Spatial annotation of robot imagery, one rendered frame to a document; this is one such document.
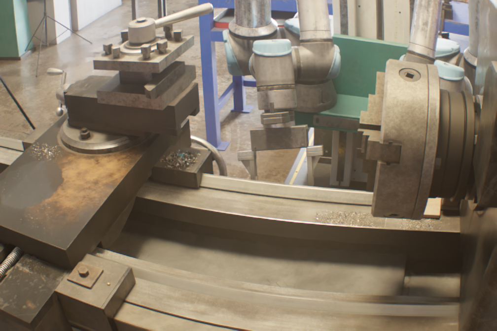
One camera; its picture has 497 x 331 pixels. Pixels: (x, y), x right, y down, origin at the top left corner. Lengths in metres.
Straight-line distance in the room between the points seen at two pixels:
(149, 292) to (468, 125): 0.61
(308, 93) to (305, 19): 0.38
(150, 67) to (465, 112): 0.61
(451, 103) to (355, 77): 1.10
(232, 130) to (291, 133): 1.94
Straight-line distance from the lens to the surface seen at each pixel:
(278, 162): 2.91
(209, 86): 2.90
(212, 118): 2.97
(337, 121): 1.77
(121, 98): 1.12
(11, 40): 5.37
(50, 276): 0.95
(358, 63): 1.85
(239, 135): 3.17
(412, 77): 0.79
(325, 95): 1.77
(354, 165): 2.12
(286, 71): 1.29
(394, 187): 0.75
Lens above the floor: 1.49
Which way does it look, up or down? 27 degrees down
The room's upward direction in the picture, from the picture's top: 3 degrees counter-clockwise
